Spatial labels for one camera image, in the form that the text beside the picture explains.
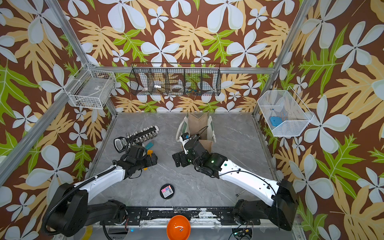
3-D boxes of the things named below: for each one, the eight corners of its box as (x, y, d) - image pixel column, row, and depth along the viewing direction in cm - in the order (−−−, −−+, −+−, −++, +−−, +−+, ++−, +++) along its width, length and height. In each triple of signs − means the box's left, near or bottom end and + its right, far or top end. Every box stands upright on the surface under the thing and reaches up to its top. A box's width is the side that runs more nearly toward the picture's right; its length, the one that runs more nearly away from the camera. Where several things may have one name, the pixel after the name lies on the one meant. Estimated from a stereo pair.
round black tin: (159, 198, 82) (158, 197, 80) (161, 185, 87) (160, 183, 84) (174, 198, 82) (173, 197, 80) (175, 185, 87) (174, 183, 84)
